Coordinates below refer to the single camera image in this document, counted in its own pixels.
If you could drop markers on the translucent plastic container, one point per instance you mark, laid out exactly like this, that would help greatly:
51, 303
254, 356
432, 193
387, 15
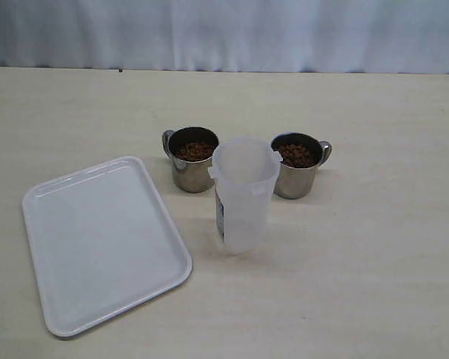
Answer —
245, 171

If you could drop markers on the white plastic tray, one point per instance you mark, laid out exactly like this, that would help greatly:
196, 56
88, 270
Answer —
102, 242

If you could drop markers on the steel mug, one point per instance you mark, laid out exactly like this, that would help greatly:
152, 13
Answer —
190, 150
301, 155

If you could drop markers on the white curtain backdrop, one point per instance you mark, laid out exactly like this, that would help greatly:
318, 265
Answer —
233, 36

